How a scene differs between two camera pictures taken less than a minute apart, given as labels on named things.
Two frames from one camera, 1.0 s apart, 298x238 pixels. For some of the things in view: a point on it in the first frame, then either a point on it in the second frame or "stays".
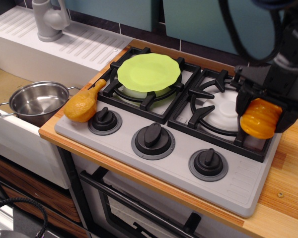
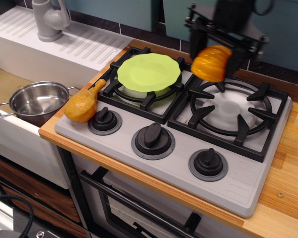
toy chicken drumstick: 81,107 stays
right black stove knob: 208,165 stays
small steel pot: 33,103 stays
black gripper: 269,81 to 241,31
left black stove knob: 105,122 stays
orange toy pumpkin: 260,119 to 209,63
